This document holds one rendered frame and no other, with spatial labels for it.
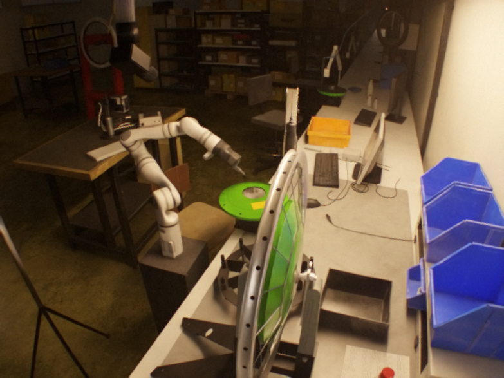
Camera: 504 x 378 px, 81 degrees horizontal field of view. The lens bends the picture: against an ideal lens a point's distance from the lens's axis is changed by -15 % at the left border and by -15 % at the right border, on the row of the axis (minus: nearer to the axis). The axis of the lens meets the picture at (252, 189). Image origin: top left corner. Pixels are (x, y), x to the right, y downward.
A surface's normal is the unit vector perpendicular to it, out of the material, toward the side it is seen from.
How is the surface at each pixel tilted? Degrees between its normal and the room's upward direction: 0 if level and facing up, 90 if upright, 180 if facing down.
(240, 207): 21
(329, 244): 0
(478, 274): 88
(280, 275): 75
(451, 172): 88
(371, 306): 0
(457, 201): 88
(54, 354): 0
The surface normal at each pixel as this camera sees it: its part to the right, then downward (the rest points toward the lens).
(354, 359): 0.00, -0.86
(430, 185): -0.36, 0.43
